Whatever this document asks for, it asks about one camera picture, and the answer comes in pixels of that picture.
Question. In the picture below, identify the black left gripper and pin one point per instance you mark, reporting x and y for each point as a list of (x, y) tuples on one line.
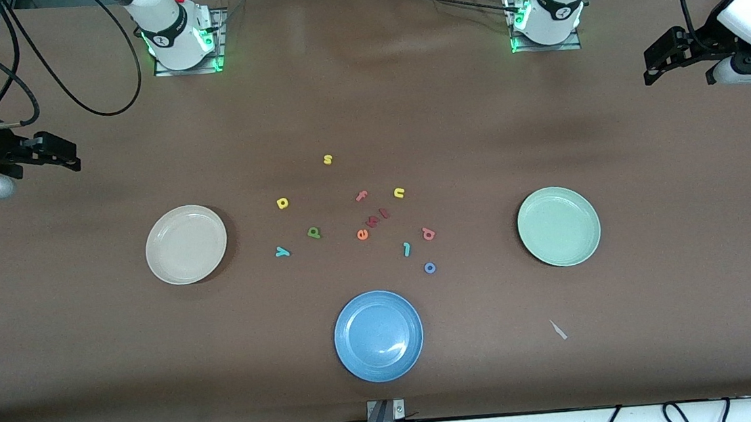
[(705, 47)]

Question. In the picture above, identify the yellow letter p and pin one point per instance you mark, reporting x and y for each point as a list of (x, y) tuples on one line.
[(282, 203)]

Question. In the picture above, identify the salmon letter p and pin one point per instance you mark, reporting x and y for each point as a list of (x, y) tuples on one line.
[(428, 233)]

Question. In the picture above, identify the blue letter o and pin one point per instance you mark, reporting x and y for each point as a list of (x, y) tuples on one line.
[(429, 268)]

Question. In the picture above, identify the beige brown plate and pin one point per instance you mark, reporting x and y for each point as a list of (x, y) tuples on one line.
[(186, 244)]

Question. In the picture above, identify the pale green plate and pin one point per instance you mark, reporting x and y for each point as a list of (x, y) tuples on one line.
[(559, 226)]

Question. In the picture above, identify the cyan letter y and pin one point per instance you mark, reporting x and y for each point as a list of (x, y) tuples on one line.
[(282, 251)]

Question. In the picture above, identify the green letter p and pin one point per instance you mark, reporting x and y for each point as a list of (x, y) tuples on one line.
[(313, 232)]

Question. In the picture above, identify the white paper scrap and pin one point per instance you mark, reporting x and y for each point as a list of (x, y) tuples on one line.
[(558, 329)]

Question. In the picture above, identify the yellow letter u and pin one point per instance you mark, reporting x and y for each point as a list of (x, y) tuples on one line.
[(399, 193)]

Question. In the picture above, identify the pink letter f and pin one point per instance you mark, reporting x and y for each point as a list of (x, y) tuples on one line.
[(362, 196)]

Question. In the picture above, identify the orange letter e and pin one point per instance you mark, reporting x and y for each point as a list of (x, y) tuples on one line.
[(362, 234)]

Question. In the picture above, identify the turquoise letter j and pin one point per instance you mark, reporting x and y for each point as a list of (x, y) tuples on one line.
[(407, 249)]

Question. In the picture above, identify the maroon letter k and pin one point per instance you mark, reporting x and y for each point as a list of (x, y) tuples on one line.
[(372, 222)]

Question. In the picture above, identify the blue plate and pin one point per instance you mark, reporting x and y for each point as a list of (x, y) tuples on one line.
[(378, 336)]

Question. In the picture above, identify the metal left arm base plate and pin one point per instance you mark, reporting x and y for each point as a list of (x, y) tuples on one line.
[(548, 47)]

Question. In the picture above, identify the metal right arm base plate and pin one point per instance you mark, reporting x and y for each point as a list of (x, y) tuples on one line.
[(219, 31)]

